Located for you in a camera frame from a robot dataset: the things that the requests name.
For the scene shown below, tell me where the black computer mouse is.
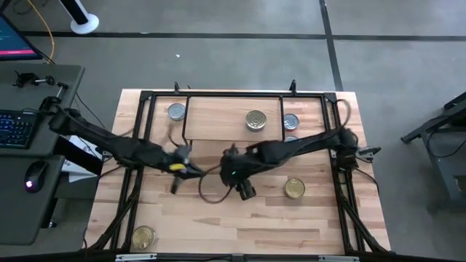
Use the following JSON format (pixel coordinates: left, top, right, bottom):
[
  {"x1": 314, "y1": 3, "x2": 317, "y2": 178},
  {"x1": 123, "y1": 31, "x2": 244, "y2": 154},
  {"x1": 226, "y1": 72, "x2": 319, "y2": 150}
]
[{"x1": 23, "y1": 160, "x2": 50, "y2": 194}]

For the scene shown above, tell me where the white paper sheet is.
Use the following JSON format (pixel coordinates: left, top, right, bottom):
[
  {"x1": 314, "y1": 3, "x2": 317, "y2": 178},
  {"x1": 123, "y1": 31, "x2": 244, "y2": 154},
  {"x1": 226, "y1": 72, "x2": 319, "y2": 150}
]
[{"x1": 60, "y1": 135, "x2": 104, "y2": 184}]

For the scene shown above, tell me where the silver metal bracket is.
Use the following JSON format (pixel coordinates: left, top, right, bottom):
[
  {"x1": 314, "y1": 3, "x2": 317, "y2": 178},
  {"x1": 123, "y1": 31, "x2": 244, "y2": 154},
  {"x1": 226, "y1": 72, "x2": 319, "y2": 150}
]
[
  {"x1": 318, "y1": 255, "x2": 360, "y2": 262},
  {"x1": 115, "y1": 253, "x2": 159, "y2": 262}
]

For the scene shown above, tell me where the thin black cable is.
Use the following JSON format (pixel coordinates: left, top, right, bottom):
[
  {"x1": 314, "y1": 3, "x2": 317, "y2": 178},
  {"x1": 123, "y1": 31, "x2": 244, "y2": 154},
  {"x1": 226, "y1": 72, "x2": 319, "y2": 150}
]
[
  {"x1": 74, "y1": 92, "x2": 106, "y2": 128},
  {"x1": 355, "y1": 165, "x2": 380, "y2": 196}
]

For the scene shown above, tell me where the silver-lidded red label can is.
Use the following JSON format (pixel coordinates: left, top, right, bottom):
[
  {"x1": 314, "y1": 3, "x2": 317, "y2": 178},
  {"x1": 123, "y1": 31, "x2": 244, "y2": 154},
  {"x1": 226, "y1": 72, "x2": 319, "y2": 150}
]
[{"x1": 283, "y1": 113, "x2": 300, "y2": 132}]

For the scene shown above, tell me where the black backlit keyboard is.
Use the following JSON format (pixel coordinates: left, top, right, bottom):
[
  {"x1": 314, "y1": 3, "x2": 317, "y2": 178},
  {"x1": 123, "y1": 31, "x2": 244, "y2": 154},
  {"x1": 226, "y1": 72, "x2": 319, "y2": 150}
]
[{"x1": 0, "y1": 110, "x2": 40, "y2": 150}]

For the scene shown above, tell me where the brown braided cable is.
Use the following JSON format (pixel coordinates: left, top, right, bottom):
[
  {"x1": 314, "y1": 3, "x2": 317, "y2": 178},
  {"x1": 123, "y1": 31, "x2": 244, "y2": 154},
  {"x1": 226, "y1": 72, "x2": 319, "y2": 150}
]
[
  {"x1": 167, "y1": 125, "x2": 192, "y2": 150},
  {"x1": 197, "y1": 165, "x2": 236, "y2": 205},
  {"x1": 333, "y1": 98, "x2": 353, "y2": 132}
]

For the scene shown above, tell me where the yellow cable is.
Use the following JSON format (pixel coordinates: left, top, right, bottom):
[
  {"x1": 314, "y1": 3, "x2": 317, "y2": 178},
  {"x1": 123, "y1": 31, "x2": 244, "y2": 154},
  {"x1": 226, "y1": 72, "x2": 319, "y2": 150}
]
[{"x1": 25, "y1": 0, "x2": 56, "y2": 63}]

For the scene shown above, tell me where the grey computer desk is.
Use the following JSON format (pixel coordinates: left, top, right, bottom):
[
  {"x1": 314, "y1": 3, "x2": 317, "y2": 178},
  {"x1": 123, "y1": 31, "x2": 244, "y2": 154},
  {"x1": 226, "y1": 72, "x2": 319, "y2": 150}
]
[{"x1": 0, "y1": 63, "x2": 86, "y2": 247}]

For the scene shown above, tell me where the black equipment stand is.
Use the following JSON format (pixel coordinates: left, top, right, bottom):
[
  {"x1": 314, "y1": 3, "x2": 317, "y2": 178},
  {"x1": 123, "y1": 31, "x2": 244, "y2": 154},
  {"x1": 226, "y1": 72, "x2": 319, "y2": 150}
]
[{"x1": 400, "y1": 90, "x2": 466, "y2": 210}]

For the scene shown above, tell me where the blue red Wild Planet can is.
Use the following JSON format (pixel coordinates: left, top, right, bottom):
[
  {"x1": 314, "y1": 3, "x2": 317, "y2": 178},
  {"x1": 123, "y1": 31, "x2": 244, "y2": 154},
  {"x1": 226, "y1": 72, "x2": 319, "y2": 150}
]
[{"x1": 245, "y1": 109, "x2": 267, "y2": 132}]

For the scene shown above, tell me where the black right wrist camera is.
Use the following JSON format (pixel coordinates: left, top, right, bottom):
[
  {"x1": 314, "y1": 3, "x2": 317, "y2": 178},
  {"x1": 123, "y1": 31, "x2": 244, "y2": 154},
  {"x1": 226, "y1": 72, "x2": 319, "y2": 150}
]
[{"x1": 235, "y1": 179, "x2": 257, "y2": 202}]

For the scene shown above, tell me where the computer monitor with pink bar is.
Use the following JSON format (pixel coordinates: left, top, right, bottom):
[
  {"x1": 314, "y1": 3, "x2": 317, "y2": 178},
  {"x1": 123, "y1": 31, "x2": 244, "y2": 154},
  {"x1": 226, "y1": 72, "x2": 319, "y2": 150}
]
[{"x1": 0, "y1": 12, "x2": 44, "y2": 62}]

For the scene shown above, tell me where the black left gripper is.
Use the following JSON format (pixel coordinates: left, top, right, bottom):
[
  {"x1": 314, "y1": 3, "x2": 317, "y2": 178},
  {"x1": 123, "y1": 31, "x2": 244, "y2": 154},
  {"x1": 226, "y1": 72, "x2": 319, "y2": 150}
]
[{"x1": 162, "y1": 145, "x2": 205, "y2": 180}]

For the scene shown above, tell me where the gold-lidded seafood can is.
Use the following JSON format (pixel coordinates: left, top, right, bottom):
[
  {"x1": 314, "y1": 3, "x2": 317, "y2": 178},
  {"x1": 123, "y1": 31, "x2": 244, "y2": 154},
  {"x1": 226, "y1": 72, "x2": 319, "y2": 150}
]
[
  {"x1": 284, "y1": 177, "x2": 307, "y2": 200},
  {"x1": 131, "y1": 225, "x2": 157, "y2": 250}
]

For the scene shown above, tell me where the wooden shelf with black legs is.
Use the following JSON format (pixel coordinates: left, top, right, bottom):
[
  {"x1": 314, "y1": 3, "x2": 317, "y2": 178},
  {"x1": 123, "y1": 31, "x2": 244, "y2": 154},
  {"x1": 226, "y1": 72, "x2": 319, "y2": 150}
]
[{"x1": 181, "y1": 94, "x2": 286, "y2": 146}]

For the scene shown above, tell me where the silver-lidded white label can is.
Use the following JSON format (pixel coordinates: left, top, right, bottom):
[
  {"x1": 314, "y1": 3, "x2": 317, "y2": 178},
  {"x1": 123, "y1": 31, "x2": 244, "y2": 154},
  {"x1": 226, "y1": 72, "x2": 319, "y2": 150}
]
[{"x1": 167, "y1": 103, "x2": 186, "y2": 122}]

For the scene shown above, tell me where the black metal table frame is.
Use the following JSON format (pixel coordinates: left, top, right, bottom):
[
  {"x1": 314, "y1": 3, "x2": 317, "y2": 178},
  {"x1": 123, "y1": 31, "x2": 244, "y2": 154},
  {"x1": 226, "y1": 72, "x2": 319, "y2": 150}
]
[{"x1": 83, "y1": 89, "x2": 392, "y2": 255}]

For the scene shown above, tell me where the white pole stand base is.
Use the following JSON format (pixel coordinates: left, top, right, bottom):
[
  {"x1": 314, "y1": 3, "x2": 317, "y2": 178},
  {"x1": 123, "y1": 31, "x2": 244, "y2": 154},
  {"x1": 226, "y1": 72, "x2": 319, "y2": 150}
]
[{"x1": 58, "y1": 0, "x2": 100, "y2": 36}]

